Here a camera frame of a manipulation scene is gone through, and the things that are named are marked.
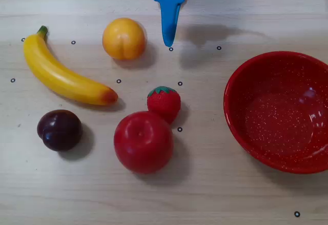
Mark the dark purple toy plum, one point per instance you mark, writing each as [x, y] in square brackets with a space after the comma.
[59, 130]

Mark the red speckled enamel bowl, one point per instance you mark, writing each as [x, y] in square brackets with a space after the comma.
[276, 122]

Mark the orange yellow toy peach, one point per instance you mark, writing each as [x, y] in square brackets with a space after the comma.
[124, 39]

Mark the yellow toy banana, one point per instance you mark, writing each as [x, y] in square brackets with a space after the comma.
[59, 76]

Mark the red toy strawberry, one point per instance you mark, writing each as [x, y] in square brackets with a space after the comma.
[165, 103]

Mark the red toy apple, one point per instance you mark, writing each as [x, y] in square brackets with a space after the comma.
[143, 143]

